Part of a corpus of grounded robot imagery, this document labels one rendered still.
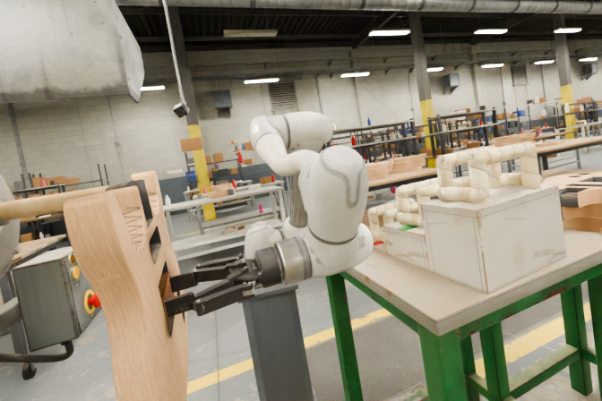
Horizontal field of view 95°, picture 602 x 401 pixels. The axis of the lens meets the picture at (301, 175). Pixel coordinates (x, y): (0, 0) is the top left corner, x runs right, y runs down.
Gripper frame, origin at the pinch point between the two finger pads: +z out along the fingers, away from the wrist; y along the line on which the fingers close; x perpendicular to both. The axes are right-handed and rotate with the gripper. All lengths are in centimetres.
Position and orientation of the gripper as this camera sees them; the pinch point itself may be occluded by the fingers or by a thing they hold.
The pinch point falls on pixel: (169, 295)
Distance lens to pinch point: 59.7
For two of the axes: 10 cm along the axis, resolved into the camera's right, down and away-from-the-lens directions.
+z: -9.3, 1.8, -3.1
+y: -3.4, -1.6, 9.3
